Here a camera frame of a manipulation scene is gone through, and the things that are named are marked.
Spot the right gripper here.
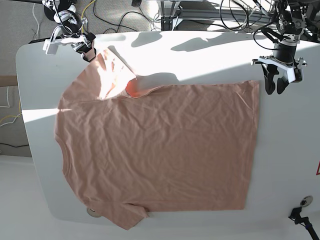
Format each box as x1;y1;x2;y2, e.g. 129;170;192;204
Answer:
50;32;97;62

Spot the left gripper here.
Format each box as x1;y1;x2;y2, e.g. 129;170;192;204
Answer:
251;55;307;95

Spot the salmon pink T-shirt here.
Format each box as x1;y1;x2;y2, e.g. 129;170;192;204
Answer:
54;49;260;230

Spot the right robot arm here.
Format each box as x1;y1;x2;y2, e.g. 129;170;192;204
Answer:
42;0;97;62

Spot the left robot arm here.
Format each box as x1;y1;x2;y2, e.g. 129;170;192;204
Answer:
251;0;320;95

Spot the red warning sticker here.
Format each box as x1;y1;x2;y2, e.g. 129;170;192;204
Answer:
316;162;320;176

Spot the right table grommet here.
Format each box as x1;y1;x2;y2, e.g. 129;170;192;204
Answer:
300;195;313;208

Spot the table grommet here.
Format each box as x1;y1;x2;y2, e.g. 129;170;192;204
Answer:
300;195;313;208
86;207;101;218

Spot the left table grommet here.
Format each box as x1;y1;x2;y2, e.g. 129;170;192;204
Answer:
86;207;101;218

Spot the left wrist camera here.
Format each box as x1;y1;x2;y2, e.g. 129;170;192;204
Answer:
286;67;304;84

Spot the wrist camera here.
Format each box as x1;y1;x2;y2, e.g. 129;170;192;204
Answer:
286;67;304;84
42;39;61;55

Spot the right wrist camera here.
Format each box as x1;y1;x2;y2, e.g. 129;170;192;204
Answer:
42;39;61;55

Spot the yellow cable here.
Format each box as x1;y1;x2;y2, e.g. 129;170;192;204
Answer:
80;0;97;20

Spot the black floor cable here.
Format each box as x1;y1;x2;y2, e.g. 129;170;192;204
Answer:
93;2;161;35

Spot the white cable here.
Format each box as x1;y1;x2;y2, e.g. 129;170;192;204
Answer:
31;2;41;41

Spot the silver aluminium frame profile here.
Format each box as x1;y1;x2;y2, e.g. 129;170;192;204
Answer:
157;0;252;32

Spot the black clamp mount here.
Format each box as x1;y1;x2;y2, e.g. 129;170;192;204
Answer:
288;207;320;240

